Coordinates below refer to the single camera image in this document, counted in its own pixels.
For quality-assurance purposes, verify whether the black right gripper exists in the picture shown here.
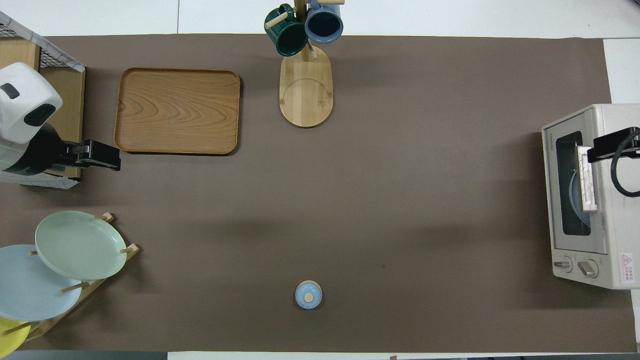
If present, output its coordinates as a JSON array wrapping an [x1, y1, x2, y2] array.
[[587, 127, 640, 164]]

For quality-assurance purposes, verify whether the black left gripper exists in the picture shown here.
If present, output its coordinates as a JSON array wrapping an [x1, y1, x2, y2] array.
[[56, 140, 122, 173]]

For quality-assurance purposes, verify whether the light blue plate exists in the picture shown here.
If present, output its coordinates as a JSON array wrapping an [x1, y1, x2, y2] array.
[[568, 169, 592, 229], [0, 244, 84, 322]]

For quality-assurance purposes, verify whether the oven door with white handle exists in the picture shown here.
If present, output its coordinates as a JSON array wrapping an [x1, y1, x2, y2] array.
[[543, 112, 609, 255]]

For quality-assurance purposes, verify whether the cream toaster oven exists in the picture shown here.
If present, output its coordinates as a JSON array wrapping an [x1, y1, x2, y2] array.
[[542, 103, 640, 291]]

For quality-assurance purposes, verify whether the rectangular wooden tray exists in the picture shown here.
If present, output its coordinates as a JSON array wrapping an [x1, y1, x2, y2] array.
[[114, 67, 242, 156]]

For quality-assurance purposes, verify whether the pale green plate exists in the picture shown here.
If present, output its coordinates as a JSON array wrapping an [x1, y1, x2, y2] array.
[[35, 210, 128, 281]]

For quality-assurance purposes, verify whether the wooden plate rack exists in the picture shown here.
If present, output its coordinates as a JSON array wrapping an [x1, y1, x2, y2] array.
[[0, 212, 141, 344]]

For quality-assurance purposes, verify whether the yellow plate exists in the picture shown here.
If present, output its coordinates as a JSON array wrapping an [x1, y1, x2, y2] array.
[[0, 316, 32, 359]]

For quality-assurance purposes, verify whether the wooden mug tree stand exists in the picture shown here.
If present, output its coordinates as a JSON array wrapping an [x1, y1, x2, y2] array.
[[265, 0, 346, 129]]

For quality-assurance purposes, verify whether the brown table mat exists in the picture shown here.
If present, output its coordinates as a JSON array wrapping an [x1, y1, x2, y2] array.
[[0, 34, 639, 354]]

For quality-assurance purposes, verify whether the dark green mug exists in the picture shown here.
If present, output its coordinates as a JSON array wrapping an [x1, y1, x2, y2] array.
[[264, 4, 310, 57]]

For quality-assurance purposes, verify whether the small blue lidded jar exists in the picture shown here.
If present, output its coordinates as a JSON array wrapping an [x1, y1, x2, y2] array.
[[294, 280, 324, 310]]

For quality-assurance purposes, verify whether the blue mug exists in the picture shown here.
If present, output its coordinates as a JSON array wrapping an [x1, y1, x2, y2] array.
[[304, 0, 345, 45]]

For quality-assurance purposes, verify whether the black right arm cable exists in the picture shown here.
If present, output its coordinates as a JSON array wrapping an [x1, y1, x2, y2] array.
[[612, 129, 640, 198]]

